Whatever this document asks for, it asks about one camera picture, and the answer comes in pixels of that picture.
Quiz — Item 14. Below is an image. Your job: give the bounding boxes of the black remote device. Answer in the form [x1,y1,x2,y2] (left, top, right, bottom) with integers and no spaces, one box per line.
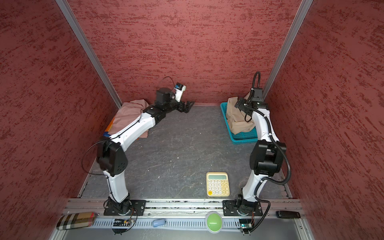
[276,211,301,219]

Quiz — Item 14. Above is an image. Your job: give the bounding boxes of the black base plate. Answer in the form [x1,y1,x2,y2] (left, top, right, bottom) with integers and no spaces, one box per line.
[223,200,263,217]
[103,198,146,216]

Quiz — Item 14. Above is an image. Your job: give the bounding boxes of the left small circuit board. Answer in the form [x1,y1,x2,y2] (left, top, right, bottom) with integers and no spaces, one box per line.
[112,219,134,235]

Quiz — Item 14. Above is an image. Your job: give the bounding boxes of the small blue grey eraser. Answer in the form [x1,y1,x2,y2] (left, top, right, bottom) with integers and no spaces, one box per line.
[152,219,167,228]

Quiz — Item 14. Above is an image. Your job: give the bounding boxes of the aluminium front rail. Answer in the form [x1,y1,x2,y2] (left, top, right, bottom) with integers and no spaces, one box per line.
[49,197,316,240]

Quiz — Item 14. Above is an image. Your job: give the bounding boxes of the small circuit board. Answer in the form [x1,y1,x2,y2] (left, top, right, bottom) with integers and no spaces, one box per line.
[112,219,134,235]
[239,219,254,235]

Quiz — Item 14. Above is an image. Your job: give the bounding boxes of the green round push button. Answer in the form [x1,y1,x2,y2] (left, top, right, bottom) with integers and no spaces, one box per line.
[205,212,223,234]

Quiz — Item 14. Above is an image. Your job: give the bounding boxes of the beige shorts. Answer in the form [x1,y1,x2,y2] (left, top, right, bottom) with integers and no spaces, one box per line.
[226,97,255,135]

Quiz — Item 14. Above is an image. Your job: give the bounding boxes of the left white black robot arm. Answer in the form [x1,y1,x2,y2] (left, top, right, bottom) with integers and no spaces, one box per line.
[97,100,195,216]

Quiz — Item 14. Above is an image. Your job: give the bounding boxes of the plaid glasses case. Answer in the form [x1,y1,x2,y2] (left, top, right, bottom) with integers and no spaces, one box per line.
[56,212,97,231]

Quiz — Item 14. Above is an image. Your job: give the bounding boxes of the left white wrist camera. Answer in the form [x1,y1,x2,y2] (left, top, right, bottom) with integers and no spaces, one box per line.
[155,83,187,105]

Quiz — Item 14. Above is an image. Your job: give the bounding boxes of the left aluminium corner post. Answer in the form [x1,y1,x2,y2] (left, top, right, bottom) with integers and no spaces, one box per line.
[56,0,123,109]

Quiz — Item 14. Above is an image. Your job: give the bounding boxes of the cream yellow calculator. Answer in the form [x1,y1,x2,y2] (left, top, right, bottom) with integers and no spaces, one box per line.
[206,172,230,198]

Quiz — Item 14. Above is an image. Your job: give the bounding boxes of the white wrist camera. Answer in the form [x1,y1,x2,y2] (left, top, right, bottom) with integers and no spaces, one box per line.
[155,83,187,105]
[249,88,264,102]

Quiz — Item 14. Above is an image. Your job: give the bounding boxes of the black corrugated cable hose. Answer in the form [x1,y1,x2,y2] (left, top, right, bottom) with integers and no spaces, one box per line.
[244,70,292,233]

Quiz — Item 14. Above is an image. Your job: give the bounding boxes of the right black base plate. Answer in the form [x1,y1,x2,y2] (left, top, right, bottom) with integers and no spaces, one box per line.
[223,200,263,217]

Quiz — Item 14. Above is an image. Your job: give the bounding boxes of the rainbow striped shorts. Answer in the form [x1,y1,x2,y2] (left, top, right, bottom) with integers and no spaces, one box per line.
[104,118,115,137]

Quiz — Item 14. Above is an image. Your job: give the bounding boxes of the pink shorts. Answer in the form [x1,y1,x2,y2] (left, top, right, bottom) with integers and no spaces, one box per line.
[109,100,149,135]

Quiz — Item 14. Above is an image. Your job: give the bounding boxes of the aluminium corner post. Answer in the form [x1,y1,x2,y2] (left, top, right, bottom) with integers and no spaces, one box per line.
[56,0,123,109]
[262,0,313,101]

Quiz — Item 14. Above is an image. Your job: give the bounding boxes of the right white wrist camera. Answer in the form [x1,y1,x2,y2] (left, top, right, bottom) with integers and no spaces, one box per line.
[249,88,264,102]

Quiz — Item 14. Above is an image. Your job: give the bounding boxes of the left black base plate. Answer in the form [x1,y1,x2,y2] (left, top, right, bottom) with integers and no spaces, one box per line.
[103,198,146,216]

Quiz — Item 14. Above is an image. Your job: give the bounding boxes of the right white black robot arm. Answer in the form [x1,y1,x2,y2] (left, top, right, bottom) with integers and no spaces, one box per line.
[235,98,287,216]

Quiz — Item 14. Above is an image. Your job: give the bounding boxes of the right small circuit board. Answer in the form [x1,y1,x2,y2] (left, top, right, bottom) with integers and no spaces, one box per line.
[239,219,254,235]

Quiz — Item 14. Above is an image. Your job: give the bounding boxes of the teal plastic basket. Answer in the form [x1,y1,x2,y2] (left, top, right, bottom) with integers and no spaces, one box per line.
[220,102,258,145]

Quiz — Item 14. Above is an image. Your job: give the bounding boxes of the right aluminium corner post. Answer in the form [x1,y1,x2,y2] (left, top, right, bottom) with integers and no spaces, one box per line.
[262,0,313,101]

